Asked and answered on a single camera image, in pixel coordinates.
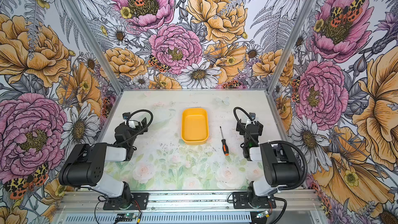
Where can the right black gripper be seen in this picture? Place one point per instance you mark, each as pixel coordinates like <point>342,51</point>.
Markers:
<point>242,126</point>

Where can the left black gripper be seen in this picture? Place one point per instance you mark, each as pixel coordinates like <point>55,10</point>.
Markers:
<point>139,127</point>

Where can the orange black screwdriver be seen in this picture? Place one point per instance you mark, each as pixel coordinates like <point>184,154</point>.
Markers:
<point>224,144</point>

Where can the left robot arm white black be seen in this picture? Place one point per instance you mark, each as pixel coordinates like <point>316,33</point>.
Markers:
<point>85,165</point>

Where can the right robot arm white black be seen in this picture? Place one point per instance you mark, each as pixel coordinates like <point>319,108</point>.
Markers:
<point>280,167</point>

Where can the yellow plastic bin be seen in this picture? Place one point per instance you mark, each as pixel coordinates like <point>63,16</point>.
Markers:
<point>194,126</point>

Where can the left green circuit board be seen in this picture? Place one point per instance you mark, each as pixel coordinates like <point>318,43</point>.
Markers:
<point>126,217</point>

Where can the green circuit board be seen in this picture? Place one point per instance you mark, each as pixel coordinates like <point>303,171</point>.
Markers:
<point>126,217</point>
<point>263,214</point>

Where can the right green circuit board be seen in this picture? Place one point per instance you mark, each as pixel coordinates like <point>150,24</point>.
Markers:
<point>263,214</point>

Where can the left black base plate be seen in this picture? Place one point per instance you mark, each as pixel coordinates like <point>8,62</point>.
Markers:
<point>135,201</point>

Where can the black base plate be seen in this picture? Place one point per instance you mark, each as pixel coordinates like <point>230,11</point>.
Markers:
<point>248,200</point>
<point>135,201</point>

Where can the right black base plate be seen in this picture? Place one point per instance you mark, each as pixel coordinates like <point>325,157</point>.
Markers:
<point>248,200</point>

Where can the aluminium front rail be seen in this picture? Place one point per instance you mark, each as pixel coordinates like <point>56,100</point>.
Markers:
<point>86,202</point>

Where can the white ventilated cable duct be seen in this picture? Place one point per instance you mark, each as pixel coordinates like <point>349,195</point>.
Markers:
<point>164,218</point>

